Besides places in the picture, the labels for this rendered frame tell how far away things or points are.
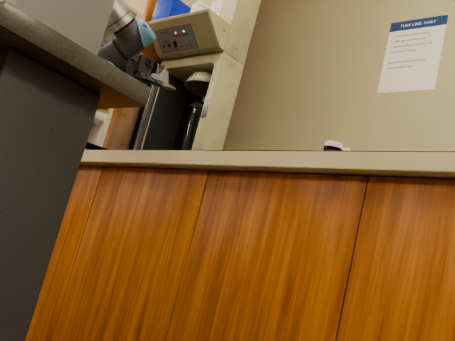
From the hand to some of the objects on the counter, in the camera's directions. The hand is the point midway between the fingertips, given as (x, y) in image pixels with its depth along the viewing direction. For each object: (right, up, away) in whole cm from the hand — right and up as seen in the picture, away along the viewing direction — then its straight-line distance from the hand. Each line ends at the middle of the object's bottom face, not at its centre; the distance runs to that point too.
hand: (160, 93), depth 207 cm
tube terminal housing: (+6, -34, +11) cm, 36 cm away
